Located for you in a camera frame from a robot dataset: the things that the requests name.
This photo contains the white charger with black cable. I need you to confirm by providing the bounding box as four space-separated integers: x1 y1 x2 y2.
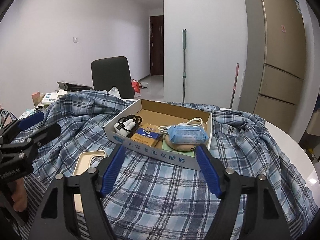
114 114 142 138

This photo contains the round beige silicone case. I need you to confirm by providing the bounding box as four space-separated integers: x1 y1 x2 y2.
164 135 196 152

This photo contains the gold blue cigarette pack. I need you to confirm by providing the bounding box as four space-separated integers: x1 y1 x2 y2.
131 124 163 147

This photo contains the blue tissue pack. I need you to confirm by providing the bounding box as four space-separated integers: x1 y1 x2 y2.
167 125 209 144

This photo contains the white charging cable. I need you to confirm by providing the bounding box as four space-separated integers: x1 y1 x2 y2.
158 117 205 133

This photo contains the person's hand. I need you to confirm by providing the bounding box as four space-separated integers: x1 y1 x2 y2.
11 178 28 212

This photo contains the pink cup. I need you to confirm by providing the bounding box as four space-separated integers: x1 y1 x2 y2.
31 92 42 107

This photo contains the white blue box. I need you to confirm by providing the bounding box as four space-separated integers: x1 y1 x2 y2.
41 92 59 106

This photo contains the black bag on desk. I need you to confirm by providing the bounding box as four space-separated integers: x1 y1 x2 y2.
57 81 93 92

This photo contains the cream phone case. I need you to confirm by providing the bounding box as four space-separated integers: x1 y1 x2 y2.
72 150 107 214

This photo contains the white plastic bag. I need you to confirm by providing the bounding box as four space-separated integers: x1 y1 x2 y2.
108 86 121 99

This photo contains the black office chair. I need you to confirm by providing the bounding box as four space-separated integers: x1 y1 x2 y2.
91 56 135 99

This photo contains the blue plaid shirt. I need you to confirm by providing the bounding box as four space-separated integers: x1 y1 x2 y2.
14 91 318 239

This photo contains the green sticky notepad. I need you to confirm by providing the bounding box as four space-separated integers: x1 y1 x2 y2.
162 139 196 158

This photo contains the red plastic bag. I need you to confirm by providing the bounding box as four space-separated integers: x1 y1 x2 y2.
131 79 140 94

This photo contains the white cardboard box tray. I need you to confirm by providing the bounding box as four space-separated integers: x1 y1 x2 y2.
104 99 213 171

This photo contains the dark wooden door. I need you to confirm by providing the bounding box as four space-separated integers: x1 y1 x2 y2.
150 15 164 75

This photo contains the gold refrigerator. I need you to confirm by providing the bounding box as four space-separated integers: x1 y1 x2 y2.
238 0 306 133

